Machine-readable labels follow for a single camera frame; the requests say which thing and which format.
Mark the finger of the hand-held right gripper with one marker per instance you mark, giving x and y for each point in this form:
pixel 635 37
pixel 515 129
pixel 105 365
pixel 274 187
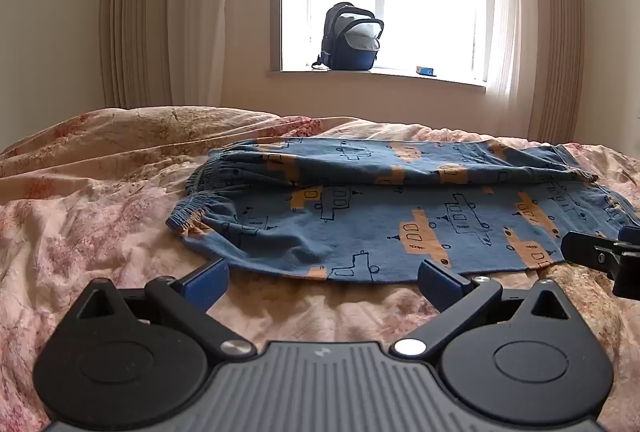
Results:
pixel 590 252
pixel 632 237

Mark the white windowsill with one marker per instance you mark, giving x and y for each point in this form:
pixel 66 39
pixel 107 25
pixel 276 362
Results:
pixel 380 77

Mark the blue backpack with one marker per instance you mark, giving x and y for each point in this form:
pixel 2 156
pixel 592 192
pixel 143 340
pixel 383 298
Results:
pixel 345 46

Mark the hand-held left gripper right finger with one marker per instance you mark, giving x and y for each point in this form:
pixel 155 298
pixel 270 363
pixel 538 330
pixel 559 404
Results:
pixel 440 283

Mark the blue printed pants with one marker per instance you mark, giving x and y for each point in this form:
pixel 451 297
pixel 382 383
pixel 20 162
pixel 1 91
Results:
pixel 350 232

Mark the small blue box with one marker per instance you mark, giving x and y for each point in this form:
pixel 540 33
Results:
pixel 426 71

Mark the floral pink duvet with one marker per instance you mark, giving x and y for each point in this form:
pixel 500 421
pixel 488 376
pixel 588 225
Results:
pixel 100 192

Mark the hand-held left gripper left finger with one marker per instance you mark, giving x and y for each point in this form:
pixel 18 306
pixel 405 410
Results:
pixel 205 286

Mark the beige curtain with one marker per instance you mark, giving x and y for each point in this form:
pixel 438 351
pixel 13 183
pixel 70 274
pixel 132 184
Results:
pixel 545 36
pixel 150 11

